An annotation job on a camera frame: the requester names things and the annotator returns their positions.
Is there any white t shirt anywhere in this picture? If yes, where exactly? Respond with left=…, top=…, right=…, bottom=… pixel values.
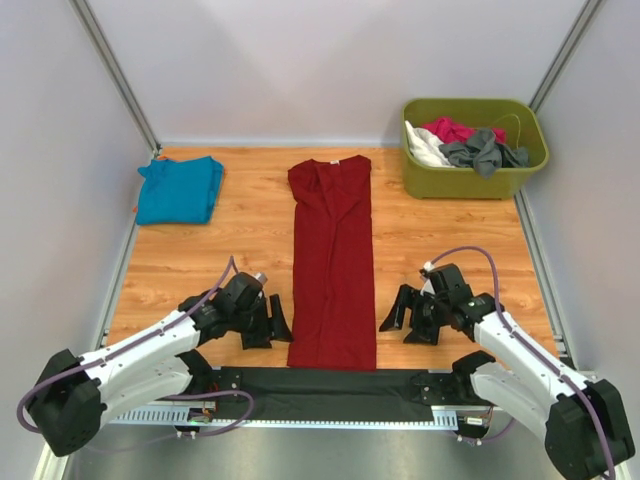
left=404, top=120, right=453, bottom=168

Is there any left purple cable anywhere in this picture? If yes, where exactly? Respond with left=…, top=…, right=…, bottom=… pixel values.
left=16, top=256, right=256, bottom=455

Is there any folded blue t shirt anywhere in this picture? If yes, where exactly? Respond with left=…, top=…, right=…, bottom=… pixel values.
left=136, top=156, right=225, bottom=226

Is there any dark red t shirt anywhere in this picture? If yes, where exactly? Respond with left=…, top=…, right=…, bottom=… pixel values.
left=287, top=155, right=377, bottom=371

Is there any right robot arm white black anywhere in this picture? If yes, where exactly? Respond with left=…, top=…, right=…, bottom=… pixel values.
left=379, top=264, right=636, bottom=479

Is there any pink t shirt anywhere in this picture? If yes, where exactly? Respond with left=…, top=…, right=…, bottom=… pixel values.
left=413, top=117, right=507, bottom=146

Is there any grey t shirt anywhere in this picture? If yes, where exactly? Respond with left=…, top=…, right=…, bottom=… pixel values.
left=439, top=128, right=530, bottom=179

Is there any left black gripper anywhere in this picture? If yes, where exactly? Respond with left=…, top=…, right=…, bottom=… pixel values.
left=230, top=294, right=294, bottom=350

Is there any left aluminium corner post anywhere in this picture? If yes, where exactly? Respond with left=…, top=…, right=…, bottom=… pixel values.
left=69, top=0, right=162, bottom=155

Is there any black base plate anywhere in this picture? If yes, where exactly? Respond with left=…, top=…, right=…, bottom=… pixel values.
left=214, top=367, right=489, bottom=422

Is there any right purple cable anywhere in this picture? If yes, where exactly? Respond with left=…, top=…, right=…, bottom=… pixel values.
left=429, top=246, right=617, bottom=480

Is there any aluminium frame rail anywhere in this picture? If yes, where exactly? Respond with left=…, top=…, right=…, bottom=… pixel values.
left=29, top=362, right=621, bottom=480

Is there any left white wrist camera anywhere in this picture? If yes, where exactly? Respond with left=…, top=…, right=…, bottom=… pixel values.
left=254, top=272, right=268, bottom=285

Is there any right aluminium corner post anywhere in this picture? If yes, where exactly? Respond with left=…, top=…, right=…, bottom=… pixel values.
left=529, top=0, right=606, bottom=113

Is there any olive green plastic bin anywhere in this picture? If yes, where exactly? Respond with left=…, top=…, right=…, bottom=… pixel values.
left=401, top=98, right=549, bottom=199

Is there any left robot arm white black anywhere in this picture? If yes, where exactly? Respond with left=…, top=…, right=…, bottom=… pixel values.
left=18, top=272, right=293, bottom=457

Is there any purple cable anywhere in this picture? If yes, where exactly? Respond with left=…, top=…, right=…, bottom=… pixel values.
left=429, top=246, right=617, bottom=480
left=16, top=256, right=256, bottom=455

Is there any aluminium corner post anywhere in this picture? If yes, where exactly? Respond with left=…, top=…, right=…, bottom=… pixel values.
left=69, top=0, right=162, bottom=155
left=529, top=0, right=606, bottom=113

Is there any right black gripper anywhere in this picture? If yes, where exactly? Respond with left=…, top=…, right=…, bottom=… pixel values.
left=377, top=286, right=448, bottom=348

